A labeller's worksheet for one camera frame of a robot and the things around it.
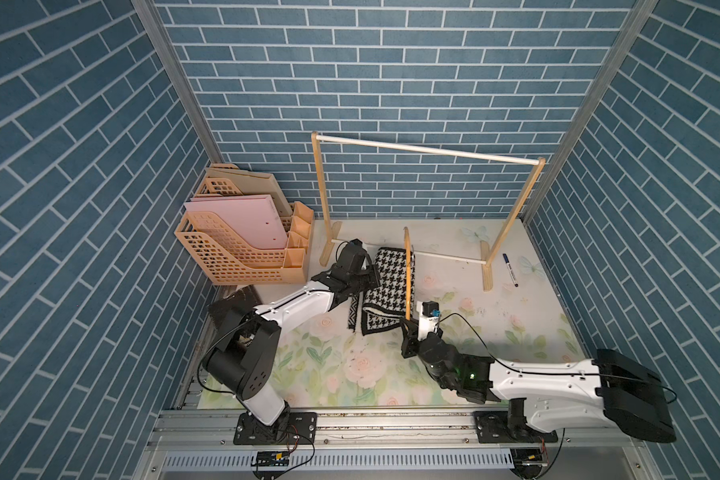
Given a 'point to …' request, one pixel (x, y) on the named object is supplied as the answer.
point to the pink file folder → (255, 219)
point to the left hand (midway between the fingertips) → (388, 277)
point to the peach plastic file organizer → (225, 255)
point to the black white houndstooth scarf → (384, 306)
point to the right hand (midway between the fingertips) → (402, 322)
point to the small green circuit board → (273, 458)
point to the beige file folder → (250, 183)
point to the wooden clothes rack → (488, 257)
